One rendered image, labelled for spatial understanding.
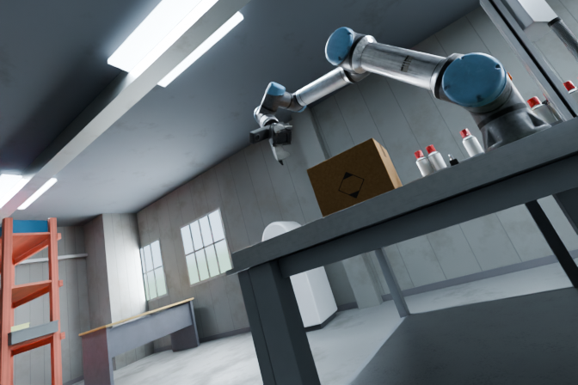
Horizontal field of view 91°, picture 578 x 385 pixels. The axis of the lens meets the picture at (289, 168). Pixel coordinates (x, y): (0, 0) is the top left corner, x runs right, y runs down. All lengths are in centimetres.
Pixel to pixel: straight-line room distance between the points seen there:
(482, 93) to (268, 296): 64
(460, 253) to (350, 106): 249
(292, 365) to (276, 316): 9
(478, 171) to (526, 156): 6
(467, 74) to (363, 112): 380
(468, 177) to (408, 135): 383
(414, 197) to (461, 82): 39
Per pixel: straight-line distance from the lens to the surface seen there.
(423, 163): 144
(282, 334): 64
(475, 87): 79
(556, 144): 50
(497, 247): 416
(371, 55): 95
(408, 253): 422
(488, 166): 48
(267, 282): 63
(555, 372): 139
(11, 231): 491
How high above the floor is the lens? 76
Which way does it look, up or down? 19 degrees up
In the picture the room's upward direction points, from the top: 18 degrees counter-clockwise
